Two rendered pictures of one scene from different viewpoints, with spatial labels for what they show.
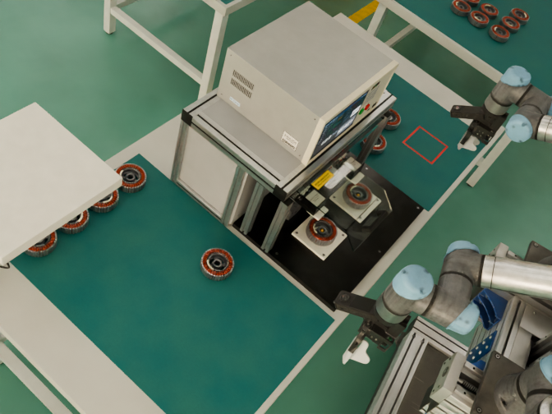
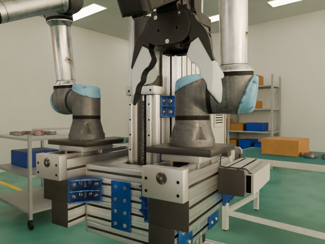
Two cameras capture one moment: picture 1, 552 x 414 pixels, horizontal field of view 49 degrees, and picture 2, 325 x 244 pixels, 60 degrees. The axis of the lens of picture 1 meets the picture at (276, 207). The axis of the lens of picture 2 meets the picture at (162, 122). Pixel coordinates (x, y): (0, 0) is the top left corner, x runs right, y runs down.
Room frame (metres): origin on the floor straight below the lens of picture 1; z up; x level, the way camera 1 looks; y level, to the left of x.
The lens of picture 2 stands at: (0.67, 0.08, 1.14)
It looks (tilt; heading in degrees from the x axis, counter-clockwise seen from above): 1 degrees down; 289
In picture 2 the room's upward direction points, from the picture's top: straight up
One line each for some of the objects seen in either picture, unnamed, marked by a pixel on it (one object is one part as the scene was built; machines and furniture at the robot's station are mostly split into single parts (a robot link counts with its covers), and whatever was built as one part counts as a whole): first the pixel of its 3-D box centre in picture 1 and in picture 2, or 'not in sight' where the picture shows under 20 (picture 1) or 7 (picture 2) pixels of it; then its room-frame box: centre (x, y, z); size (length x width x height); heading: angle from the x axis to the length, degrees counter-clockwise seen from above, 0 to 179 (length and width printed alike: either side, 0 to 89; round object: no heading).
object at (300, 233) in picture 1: (319, 234); not in sight; (1.36, -0.19, 0.78); 0.15 x 0.15 x 0.01; 69
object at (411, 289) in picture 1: (409, 290); not in sight; (0.79, -0.34, 1.45); 0.09 x 0.08 x 0.11; 86
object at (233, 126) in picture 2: not in sight; (238, 126); (1.19, -6.83, 0.86); 0.42 x 0.40 x 0.17; 159
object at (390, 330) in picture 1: (383, 322); (179, 14); (0.79, -0.34, 1.29); 0.09 x 0.08 x 0.12; 78
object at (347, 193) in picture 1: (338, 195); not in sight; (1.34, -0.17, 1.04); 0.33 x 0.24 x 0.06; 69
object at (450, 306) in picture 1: (451, 304); not in sight; (0.80, -0.44, 1.45); 0.11 x 0.11 x 0.08; 86
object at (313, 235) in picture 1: (321, 231); not in sight; (1.36, -0.19, 0.80); 0.11 x 0.11 x 0.04
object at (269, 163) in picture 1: (296, 108); not in sight; (1.59, 0.07, 1.09); 0.68 x 0.44 x 0.05; 159
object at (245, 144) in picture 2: not in sight; (248, 145); (0.95, -6.72, 0.43); 0.42 x 0.28 x 0.30; 67
